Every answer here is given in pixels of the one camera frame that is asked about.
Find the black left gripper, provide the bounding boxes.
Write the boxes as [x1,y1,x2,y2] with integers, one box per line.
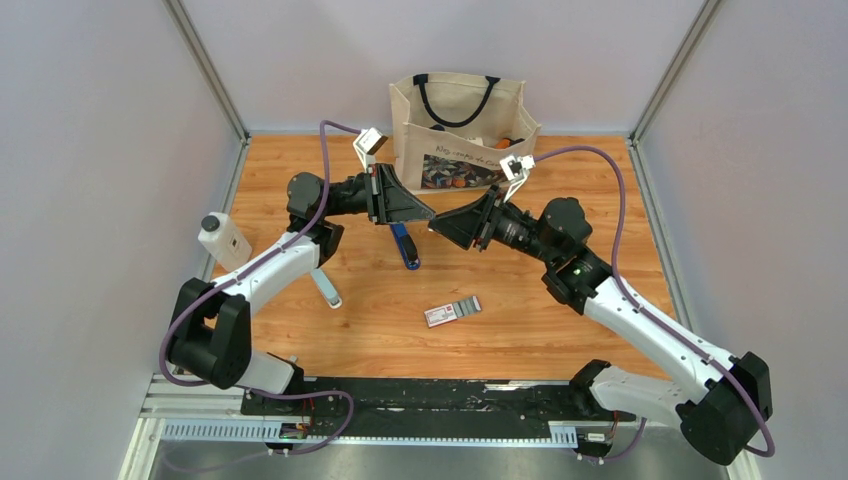
[323,164,435,226]

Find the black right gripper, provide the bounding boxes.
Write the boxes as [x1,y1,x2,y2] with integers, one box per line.
[428,184,560,267]

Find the blue black stapler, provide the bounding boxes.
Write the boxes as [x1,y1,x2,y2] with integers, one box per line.
[390,224,421,270]

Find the staple box with staples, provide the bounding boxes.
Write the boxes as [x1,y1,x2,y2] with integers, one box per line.
[424,295,482,328]

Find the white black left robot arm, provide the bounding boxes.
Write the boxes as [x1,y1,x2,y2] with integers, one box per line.
[160,163,435,415]

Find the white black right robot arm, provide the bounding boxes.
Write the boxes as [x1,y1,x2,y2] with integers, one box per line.
[428,187,773,466]

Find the beige canvas tote bag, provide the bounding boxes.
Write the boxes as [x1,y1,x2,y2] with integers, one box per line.
[389,72,541,193]

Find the white plastic bottle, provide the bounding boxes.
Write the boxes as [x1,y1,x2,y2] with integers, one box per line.
[197,212,252,272]

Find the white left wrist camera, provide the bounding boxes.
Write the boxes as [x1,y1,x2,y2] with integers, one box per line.
[352,127,388,172]

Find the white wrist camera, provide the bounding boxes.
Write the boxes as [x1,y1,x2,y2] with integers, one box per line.
[352,127,388,172]
[499,154,536,202]

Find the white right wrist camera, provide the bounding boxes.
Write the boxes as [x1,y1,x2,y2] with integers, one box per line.
[499,154,536,202]

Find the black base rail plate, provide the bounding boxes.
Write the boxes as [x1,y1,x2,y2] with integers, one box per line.
[240,377,616,440]

